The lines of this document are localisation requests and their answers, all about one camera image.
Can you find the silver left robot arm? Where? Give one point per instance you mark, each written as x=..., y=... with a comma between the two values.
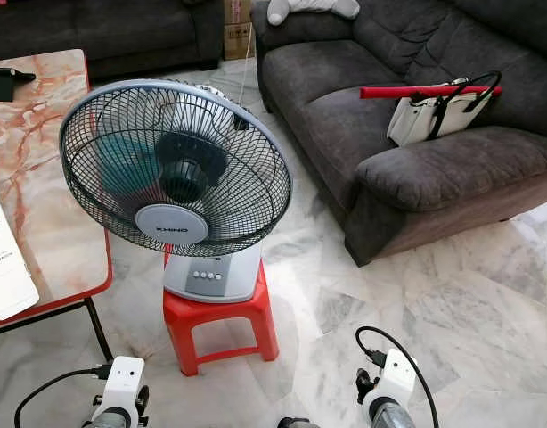
x=115, y=422

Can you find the robot dark grey knee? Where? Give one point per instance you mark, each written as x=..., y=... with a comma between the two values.
x=297, y=423

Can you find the grey table fan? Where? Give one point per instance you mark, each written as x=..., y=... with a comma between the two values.
x=172, y=223

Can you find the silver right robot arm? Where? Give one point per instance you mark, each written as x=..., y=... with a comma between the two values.
x=391, y=416

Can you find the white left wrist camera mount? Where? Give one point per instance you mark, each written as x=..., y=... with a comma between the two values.
x=124, y=382

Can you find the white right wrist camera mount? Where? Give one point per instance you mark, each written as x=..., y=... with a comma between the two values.
x=396, y=374

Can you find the grey fabric sofa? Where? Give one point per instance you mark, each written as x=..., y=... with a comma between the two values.
x=425, y=178

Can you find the white printed carton box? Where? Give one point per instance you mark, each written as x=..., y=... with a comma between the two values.
x=8, y=276

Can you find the marble coffee table red edge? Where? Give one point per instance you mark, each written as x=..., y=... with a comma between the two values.
x=42, y=178

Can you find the black phone stand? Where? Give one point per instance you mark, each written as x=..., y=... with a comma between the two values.
x=2, y=85

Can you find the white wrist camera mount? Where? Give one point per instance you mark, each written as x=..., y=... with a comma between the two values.
x=396, y=374
x=124, y=382

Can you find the red stick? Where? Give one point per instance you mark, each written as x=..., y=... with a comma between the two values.
x=398, y=91

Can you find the brown cardboard box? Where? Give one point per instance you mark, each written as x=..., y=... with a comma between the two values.
x=237, y=28

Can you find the grey white plush toy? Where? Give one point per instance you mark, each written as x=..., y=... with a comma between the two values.
x=314, y=7

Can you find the red plastic stool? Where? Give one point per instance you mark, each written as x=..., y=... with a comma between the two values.
x=220, y=323

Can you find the dark charcoal sofa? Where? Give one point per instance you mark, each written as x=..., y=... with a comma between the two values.
x=104, y=31

